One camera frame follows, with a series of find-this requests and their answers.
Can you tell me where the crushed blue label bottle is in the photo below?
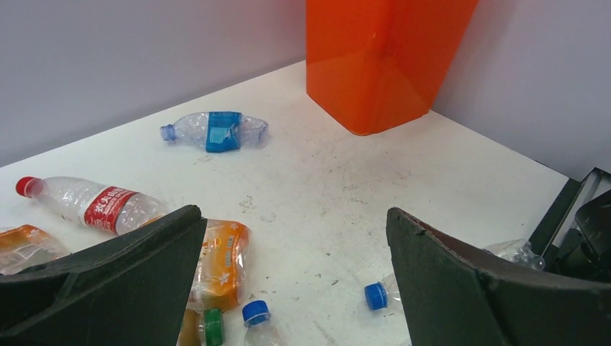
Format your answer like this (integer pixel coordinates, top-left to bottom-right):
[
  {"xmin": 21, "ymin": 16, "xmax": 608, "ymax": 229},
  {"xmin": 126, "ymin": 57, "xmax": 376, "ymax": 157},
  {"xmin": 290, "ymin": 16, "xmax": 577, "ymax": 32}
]
[{"xmin": 160, "ymin": 111, "xmax": 269, "ymax": 153}]

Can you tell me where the coffee bottle green cap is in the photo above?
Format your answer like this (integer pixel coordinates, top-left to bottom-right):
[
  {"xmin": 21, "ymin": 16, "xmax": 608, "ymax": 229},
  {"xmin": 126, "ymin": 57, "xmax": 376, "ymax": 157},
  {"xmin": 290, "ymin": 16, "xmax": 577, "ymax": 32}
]
[{"xmin": 177, "ymin": 308, "xmax": 226, "ymax": 346}]

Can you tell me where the pepsi bottle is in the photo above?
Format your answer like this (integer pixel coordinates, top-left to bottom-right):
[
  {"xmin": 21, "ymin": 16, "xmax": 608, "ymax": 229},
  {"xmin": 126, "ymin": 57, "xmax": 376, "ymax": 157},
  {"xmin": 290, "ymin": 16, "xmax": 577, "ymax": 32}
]
[
  {"xmin": 364, "ymin": 239, "xmax": 547, "ymax": 311},
  {"xmin": 242, "ymin": 300, "xmax": 285, "ymax": 346}
]

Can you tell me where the red cap water bottle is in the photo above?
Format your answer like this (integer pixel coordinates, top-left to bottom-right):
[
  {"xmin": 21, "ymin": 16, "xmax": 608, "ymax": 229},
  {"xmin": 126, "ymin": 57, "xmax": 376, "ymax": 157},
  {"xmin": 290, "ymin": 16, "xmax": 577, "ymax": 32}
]
[{"xmin": 16, "ymin": 177, "xmax": 169, "ymax": 236}]

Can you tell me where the crushed orange label bottle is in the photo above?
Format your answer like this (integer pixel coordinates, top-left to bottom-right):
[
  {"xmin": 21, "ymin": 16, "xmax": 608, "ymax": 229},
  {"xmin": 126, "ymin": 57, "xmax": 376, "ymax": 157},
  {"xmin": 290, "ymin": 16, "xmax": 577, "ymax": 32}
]
[{"xmin": 1, "ymin": 224, "xmax": 71, "ymax": 275}]

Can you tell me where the orange plastic bin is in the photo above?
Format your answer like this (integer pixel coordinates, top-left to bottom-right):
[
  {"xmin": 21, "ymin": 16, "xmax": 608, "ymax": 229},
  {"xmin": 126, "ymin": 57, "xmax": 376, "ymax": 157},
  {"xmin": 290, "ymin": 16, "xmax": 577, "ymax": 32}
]
[{"xmin": 305, "ymin": 0, "xmax": 478, "ymax": 136}]

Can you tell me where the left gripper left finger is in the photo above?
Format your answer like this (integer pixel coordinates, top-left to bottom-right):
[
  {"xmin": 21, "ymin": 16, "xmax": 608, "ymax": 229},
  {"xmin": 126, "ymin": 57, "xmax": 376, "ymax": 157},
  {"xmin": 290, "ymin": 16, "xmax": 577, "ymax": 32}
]
[{"xmin": 1, "ymin": 205, "xmax": 207, "ymax": 345}]

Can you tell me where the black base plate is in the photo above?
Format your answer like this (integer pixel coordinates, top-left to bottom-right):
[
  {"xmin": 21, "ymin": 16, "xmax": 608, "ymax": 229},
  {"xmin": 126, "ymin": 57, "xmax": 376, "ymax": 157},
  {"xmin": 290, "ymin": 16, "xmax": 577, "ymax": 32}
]
[{"xmin": 529, "ymin": 168, "xmax": 610, "ymax": 283}]

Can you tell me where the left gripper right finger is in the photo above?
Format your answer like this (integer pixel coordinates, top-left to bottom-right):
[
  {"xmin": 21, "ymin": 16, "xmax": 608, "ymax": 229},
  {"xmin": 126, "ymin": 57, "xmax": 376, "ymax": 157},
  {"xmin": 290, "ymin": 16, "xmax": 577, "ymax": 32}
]
[{"xmin": 386, "ymin": 208, "xmax": 610, "ymax": 345}]

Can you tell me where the large orange crushed bottle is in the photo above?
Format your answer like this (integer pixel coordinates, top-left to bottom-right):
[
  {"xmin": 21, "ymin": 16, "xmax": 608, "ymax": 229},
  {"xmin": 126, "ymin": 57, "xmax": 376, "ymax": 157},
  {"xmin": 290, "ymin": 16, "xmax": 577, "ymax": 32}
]
[{"xmin": 186, "ymin": 219, "xmax": 250, "ymax": 314}]

